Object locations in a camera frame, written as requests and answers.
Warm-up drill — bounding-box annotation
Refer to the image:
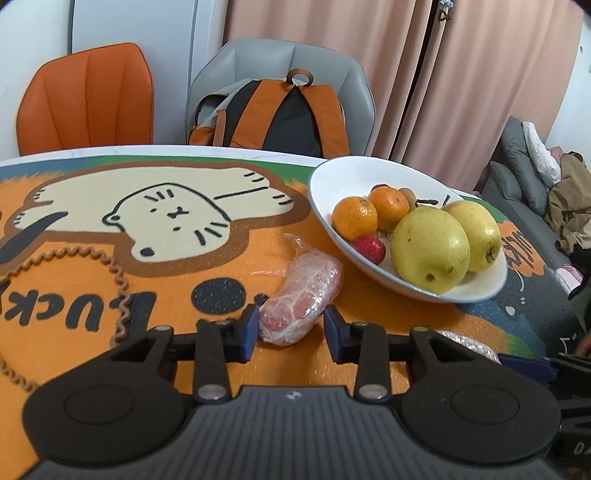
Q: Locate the large yellow pear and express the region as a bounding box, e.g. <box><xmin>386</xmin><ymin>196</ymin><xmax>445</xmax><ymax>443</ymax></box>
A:
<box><xmin>391</xmin><ymin>206</ymin><xmax>471</xmax><ymax>294</ymax></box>

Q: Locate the brown jacket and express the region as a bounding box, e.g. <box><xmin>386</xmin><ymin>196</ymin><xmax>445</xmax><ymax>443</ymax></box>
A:
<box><xmin>545</xmin><ymin>152</ymin><xmax>591</xmax><ymax>255</ymax></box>

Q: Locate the white pillow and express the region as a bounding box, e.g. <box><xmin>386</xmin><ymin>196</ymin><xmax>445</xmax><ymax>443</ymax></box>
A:
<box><xmin>522</xmin><ymin>121</ymin><xmax>561</xmax><ymax>188</ymax></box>

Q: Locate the plastic pink food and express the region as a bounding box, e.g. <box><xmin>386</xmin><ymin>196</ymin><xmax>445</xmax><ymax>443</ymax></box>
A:
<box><xmin>259</xmin><ymin>234</ymin><xmax>344</xmax><ymax>347</ymax></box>

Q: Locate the person's right hand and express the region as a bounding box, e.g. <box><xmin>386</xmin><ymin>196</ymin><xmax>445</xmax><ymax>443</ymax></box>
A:
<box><xmin>574</xmin><ymin>334</ymin><xmax>591</xmax><ymax>357</ymax></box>

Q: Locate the white refrigerator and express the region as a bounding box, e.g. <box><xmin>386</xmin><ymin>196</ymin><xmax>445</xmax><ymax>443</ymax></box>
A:
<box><xmin>70</xmin><ymin>0</ymin><xmax>228</xmax><ymax>144</ymax></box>

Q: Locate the pink curtain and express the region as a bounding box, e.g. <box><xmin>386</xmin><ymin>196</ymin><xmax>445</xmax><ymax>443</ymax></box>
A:
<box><xmin>224</xmin><ymin>0</ymin><xmax>584</xmax><ymax>190</ymax></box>

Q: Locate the orange chair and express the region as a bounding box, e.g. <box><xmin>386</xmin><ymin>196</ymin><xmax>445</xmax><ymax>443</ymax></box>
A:
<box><xmin>16</xmin><ymin>43</ymin><xmax>154</xmax><ymax>156</ymax></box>

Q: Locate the grey sofa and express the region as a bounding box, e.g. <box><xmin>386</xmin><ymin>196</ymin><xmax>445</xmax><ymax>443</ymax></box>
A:
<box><xmin>476</xmin><ymin>117</ymin><xmax>583</xmax><ymax>292</ymax></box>

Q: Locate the orange black backpack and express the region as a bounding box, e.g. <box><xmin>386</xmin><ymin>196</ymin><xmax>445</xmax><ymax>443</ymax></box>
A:
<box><xmin>187</xmin><ymin>69</ymin><xmax>351</xmax><ymax>159</ymax></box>

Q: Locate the grey chair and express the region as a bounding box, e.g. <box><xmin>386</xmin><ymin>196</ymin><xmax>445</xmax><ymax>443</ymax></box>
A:
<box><xmin>185</xmin><ymin>38</ymin><xmax>377</xmax><ymax>155</ymax></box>

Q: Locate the orange mandarin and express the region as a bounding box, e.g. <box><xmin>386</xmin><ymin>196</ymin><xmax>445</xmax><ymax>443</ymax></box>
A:
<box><xmin>332</xmin><ymin>196</ymin><xmax>379</xmax><ymax>242</ymax></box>
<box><xmin>368</xmin><ymin>188</ymin><xmax>410</xmax><ymax>233</ymax></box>

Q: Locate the brown kiwi fruit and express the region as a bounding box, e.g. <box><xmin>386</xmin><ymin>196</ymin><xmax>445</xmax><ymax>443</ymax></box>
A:
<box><xmin>399</xmin><ymin>187</ymin><xmax>417</xmax><ymax>210</ymax></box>

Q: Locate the colourful cartoon table mat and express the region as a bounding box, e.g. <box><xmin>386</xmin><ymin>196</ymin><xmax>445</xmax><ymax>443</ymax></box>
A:
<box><xmin>1</xmin><ymin>156</ymin><xmax>590</xmax><ymax>479</ymax></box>

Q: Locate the white ceramic bowl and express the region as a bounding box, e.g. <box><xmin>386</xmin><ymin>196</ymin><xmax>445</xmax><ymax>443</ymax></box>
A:
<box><xmin>308</xmin><ymin>156</ymin><xmax>508</xmax><ymax>304</ymax></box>

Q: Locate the small red fruit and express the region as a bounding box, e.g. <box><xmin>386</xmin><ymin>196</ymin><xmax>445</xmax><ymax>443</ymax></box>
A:
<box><xmin>370</xmin><ymin>184</ymin><xmax>392</xmax><ymax>192</ymax></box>
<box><xmin>353</xmin><ymin>234</ymin><xmax>387</xmax><ymax>265</ymax></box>

